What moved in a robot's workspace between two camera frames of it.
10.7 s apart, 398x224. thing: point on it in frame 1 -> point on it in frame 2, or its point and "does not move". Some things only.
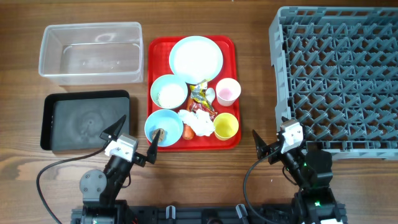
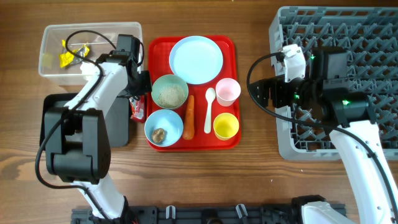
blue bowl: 169,121 does not move
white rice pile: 171,96 does not move
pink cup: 227,91 does not move
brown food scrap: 161,134 does not move
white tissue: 199,121 -> 89,70
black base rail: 137,214 does not move
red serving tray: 193,101 does not move
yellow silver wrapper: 198,93 -> 67,58
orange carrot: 188,132 does not move
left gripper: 138,161 -> 145,89
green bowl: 168,91 does not move
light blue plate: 196,59 does not move
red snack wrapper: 195,106 -> 137,107
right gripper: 262,148 -> 277,84
